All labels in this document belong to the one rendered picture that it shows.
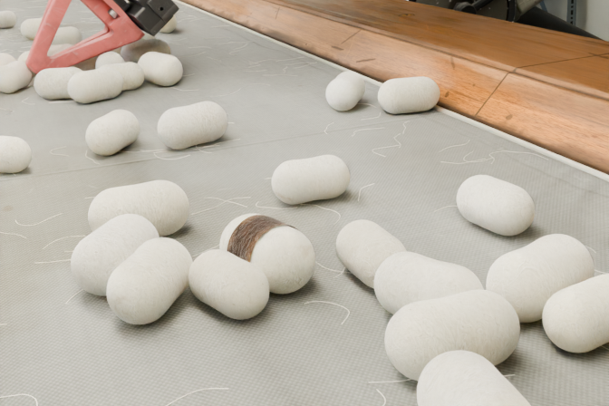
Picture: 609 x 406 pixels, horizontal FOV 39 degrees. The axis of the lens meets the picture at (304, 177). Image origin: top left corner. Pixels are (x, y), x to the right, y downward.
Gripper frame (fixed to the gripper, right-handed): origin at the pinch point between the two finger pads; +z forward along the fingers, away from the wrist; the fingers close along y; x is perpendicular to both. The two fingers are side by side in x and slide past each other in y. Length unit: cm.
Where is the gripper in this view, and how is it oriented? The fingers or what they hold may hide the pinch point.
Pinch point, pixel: (41, 62)
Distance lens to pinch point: 63.5
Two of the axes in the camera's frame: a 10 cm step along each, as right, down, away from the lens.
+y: 3.7, 2.6, -8.9
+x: 6.3, 6.3, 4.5
